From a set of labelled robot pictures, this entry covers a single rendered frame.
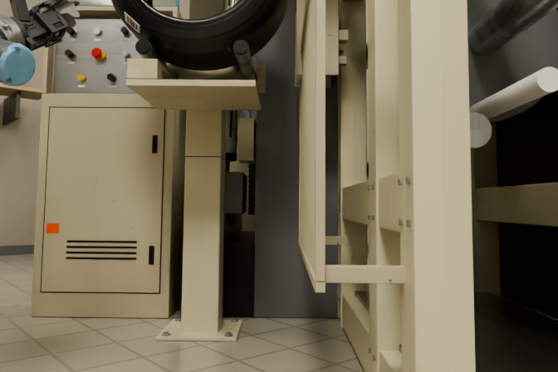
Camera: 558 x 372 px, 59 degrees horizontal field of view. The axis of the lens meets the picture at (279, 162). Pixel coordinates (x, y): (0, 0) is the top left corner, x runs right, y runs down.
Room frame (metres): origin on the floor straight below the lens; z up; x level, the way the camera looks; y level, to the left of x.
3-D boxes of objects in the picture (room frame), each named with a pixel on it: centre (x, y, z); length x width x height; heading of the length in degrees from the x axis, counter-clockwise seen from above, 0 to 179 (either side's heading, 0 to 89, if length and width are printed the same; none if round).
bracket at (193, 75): (1.74, 0.25, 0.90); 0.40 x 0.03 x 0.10; 90
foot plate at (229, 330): (1.81, 0.27, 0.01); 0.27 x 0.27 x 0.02; 0
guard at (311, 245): (1.33, -0.08, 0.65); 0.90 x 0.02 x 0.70; 0
